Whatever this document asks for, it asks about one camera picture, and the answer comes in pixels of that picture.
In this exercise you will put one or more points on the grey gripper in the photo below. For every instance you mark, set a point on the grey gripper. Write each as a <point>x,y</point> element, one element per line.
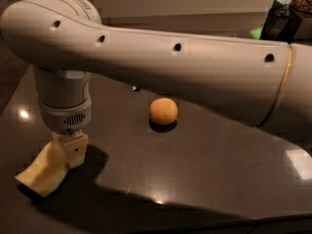
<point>65,118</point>

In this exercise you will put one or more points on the green jalapeno chip bag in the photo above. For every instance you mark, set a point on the green jalapeno chip bag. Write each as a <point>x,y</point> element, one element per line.
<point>136,89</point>

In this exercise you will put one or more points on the orange fruit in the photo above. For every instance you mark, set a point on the orange fruit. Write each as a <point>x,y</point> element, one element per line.
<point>163,111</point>

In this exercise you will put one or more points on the yellow sponge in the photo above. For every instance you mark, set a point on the yellow sponge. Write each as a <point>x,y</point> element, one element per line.
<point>46,172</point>

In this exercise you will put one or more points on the black snack bag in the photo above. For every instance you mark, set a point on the black snack bag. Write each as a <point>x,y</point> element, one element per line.
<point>281,24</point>

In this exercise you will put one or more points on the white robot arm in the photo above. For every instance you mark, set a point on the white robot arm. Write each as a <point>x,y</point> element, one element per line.
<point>263,84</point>

